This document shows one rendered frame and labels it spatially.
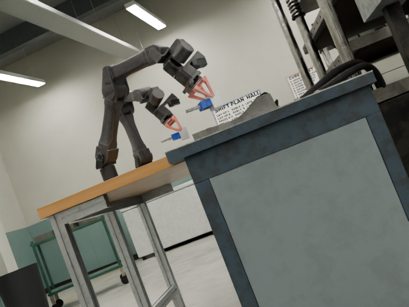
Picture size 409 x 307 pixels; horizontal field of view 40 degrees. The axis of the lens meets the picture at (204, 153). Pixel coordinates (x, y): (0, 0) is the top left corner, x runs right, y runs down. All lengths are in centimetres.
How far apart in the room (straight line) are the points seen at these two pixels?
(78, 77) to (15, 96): 134
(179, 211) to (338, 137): 746
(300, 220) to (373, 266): 26
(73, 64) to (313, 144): 923
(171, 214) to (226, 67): 271
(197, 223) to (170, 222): 46
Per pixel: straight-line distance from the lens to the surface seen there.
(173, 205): 919
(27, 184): 1123
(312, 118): 181
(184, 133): 259
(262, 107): 241
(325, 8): 265
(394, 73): 308
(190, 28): 1015
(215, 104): 201
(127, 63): 213
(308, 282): 183
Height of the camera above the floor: 63
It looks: 4 degrees up
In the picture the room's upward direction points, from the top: 21 degrees counter-clockwise
